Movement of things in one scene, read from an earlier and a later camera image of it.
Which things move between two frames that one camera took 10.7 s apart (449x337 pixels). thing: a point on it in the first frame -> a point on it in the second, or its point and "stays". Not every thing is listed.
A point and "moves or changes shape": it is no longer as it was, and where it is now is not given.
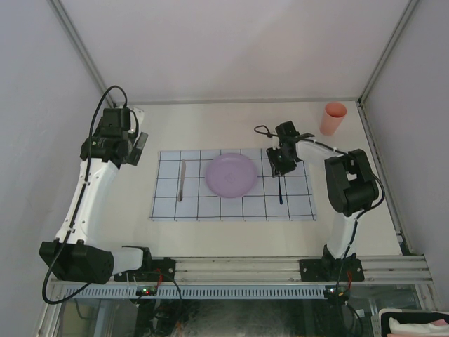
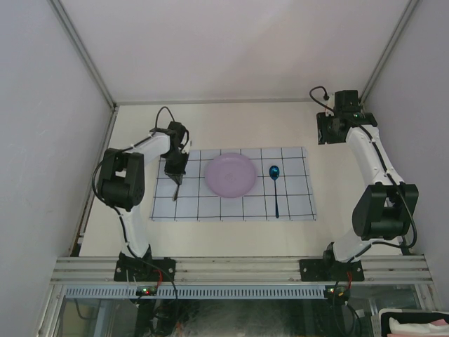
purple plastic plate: (231, 175) stays
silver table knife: (182, 176) moves or changes shape
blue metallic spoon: (280, 199) moves or changes shape
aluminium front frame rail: (332, 269) stays
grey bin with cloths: (403, 322) stays
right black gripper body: (280, 162) -> (325, 129)
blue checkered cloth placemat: (181, 192) stays
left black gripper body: (131, 139) -> (176, 162)
